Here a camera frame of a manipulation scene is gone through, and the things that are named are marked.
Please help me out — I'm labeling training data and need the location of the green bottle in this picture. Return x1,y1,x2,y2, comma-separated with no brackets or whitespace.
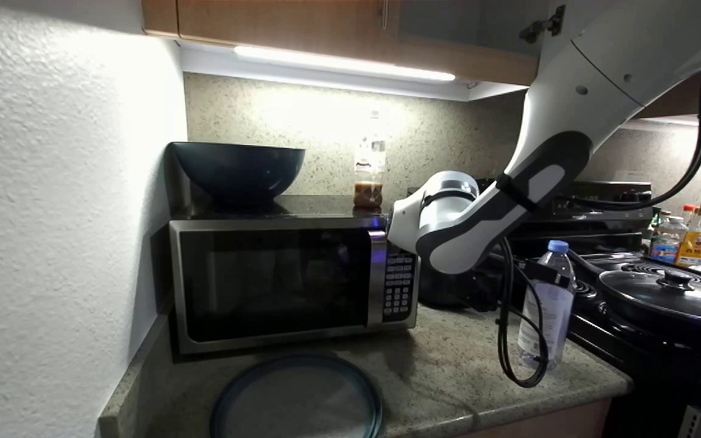
644,207,666,245

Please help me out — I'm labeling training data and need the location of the black pan lid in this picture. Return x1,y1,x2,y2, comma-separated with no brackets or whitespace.
596,265,701,327

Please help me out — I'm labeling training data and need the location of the yellow oil bottle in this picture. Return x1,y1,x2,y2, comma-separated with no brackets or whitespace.
676,200,701,268

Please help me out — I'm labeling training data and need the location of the stainless black microwave oven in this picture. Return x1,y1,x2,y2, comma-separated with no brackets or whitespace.
151,193,423,361

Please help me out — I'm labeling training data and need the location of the black cabinet handle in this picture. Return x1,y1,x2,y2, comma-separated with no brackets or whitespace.
518,4,566,44

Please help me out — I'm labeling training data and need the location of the black kitchen stove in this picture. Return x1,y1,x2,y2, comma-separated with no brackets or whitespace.
486,178,701,438

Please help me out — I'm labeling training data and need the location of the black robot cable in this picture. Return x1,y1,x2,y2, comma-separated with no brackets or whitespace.
495,69,701,390

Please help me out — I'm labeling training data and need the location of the clear bottle blue label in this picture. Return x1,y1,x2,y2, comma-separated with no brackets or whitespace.
650,213,689,265

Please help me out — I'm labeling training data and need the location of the dark round bowl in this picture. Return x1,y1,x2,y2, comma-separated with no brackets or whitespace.
168,142,307,204

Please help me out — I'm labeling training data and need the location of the bottle with brown liquid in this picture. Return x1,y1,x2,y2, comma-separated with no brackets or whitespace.
352,139,388,216

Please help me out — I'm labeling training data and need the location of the wooden wall cabinet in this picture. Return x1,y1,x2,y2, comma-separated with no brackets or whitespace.
138,0,540,88

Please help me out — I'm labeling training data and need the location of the round grey plate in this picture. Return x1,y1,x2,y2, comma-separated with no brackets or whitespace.
209,353,388,438

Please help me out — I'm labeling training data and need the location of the black frying pan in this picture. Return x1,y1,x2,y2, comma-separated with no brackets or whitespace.
566,250,701,347

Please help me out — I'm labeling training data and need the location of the black air fryer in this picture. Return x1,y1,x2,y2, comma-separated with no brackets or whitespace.
418,250,523,313

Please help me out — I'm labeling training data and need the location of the under-cabinet light strip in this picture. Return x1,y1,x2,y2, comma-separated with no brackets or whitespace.
232,44,457,84

